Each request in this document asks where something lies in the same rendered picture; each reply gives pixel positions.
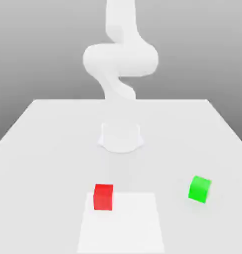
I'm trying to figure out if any small green cube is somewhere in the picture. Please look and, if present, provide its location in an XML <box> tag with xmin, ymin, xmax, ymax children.
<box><xmin>187</xmin><ymin>175</ymin><xmax>213</xmax><ymax>204</ymax></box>

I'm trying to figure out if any small red cube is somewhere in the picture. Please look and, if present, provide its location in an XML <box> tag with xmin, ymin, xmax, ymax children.
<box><xmin>93</xmin><ymin>183</ymin><xmax>114</xmax><ymax>211</ymax></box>

